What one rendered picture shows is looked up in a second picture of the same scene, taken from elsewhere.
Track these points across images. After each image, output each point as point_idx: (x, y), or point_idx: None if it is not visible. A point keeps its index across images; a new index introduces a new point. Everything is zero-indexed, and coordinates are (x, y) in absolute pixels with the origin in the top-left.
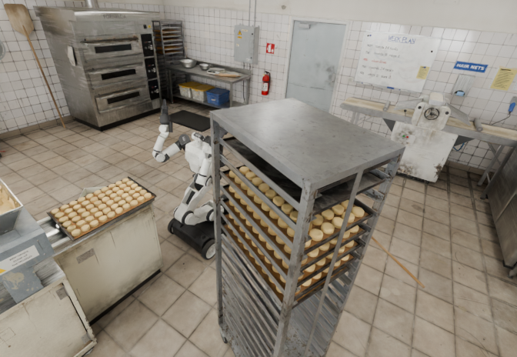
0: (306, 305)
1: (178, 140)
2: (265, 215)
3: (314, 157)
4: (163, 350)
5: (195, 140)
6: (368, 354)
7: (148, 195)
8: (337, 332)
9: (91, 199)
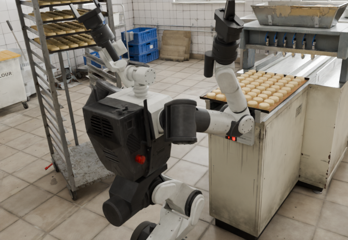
0: (52, 112)
1: (197, 107)
2: None
3: None
4: (180, 170)
5: (151, 103)
6: (2, 177)
7: (208, 93)
8: (17, 186)
9: (276, 85)
